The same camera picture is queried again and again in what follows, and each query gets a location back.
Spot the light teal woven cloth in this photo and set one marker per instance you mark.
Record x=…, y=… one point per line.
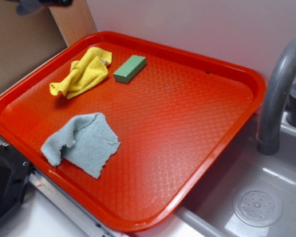
x=87, y=141

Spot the green rectangular block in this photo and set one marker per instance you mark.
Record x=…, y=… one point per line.
x=130, y=68

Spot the gray sink faucet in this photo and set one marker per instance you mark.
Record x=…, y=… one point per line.
x=280, y=93

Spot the red plastic tray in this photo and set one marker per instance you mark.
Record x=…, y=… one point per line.
x=173, y=120

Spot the gray toy sink basin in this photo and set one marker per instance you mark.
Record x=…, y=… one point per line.
x=245, y=193

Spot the yellow woven cloth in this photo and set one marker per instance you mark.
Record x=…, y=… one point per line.
x=84, y=74

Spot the brown wooden board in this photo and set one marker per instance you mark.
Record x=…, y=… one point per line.
x=28, y=41

